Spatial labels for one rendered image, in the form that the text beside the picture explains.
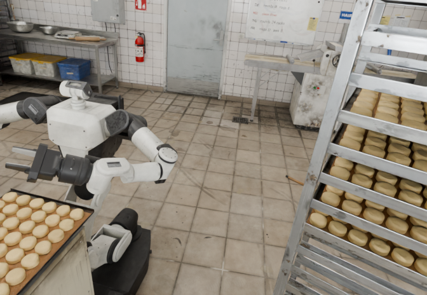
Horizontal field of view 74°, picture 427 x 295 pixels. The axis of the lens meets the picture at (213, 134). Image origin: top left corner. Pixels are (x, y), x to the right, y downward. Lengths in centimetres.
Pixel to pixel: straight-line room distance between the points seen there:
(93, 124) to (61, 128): 15
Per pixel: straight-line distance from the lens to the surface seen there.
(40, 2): 620
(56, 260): 125
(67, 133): 136
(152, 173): 106
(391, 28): 113
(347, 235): 98
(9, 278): 113
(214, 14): 506
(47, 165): 97
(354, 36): 69
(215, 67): 517
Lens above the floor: 174
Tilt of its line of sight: 26 degrees down
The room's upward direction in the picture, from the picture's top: 6 degrees clockwise
